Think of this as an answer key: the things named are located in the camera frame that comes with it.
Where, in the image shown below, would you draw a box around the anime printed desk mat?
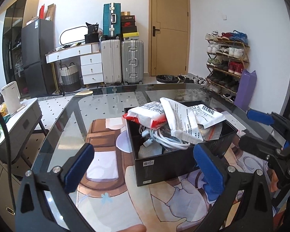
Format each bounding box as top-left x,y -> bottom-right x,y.
68,110 -> 285,232

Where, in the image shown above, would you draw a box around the black trash bin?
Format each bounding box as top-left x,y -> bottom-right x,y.
156,75 -> 180,84

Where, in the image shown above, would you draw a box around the woven laundry basket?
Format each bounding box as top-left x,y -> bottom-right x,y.
59,62 -> 81,93

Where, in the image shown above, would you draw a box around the white vanity desk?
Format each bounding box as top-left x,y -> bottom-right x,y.
45,42 -> 104,85

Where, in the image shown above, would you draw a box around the oval mirror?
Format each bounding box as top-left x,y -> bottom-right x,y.
59,26 -> 88,46

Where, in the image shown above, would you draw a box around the shoe rack with shoes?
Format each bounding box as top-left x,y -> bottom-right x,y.
205,30 -> 249,103

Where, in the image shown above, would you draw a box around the black refrigerator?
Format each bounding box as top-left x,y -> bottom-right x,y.
21,19 -> 55,97

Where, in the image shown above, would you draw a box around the purple bag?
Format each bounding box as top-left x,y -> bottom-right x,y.
234,70 -> 257,111

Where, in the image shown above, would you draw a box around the white suitcase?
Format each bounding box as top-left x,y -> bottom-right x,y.
101,39 -> 122,84

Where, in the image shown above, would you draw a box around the grey side table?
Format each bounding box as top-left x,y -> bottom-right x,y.
6,98 -> 48,164

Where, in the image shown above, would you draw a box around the beige cabinet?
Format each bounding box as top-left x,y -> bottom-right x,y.
0,160 -> 15,231

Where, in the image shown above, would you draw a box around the black cardboard box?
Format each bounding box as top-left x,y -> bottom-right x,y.
127,120 -> 237,186

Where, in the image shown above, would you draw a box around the black bag on desk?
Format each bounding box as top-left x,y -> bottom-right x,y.
84,23 -> 99,44

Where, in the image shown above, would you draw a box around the dark glass wardrobe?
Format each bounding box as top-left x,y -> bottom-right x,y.
2,0 -> 39,97

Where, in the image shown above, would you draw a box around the white electric kettle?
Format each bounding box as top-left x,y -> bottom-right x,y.
1,81 -> 21,115

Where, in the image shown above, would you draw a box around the red white snack packet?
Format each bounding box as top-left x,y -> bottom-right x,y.
123,102 -> 167,129

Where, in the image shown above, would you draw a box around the left hand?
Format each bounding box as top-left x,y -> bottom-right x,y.
118,224 -> 147,232

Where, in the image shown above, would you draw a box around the white printed medicine pouch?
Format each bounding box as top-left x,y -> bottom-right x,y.
160,97 -> 226,144

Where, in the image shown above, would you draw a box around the silver suitcase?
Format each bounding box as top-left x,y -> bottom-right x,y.
121,40 -> 144,84

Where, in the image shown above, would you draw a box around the wooden door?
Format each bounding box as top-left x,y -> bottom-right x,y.
148,0 -> 191,76

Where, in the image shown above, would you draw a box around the white cable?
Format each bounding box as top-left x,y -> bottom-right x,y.
138,124 -> 192,150

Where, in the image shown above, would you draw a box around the black cable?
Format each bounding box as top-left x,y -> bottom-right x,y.
0,99 -> 17,213

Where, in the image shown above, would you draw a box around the stacked shoe boxes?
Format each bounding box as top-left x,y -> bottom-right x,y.
121,11 -> 139,40

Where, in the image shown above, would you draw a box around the teal suitcase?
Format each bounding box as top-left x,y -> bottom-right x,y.
102,3 -> 121,39

